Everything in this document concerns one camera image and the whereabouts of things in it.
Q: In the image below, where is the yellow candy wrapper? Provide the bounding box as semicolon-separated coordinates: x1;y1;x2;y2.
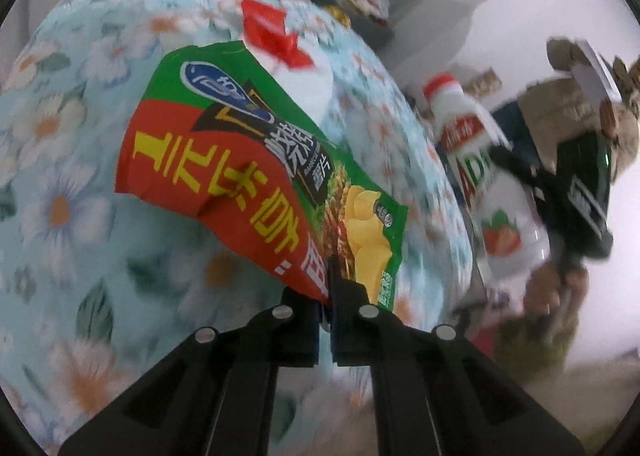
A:
324;5;352;28

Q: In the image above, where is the grey cabinet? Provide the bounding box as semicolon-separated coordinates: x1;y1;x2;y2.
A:
305;0;397;53

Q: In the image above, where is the green red chips bag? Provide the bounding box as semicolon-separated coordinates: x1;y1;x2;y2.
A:
114;40;410;314

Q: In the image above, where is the person's right hand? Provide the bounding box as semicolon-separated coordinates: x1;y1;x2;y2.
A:
524;263;591;329

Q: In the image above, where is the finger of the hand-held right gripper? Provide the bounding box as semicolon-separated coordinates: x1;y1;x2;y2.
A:
492;102;561;202

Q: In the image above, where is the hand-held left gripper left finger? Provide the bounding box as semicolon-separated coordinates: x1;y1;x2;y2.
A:
57;286;321;456

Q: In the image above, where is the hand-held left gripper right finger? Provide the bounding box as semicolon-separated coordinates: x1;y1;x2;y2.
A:
327;261;588;456

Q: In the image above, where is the white bottle with red cap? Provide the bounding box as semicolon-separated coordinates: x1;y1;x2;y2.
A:
424;73;552;283

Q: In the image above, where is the blue floral tablecloth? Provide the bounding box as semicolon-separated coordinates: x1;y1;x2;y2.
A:
0;0;474;456

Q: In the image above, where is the red plastic wrapper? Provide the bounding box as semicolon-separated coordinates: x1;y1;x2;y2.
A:
240;0;317;70

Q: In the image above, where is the green fluffy rug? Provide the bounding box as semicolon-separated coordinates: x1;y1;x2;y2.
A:
495;320;572;383

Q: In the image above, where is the beige patterned cloth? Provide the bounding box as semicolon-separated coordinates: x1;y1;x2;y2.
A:
517;36;640;182

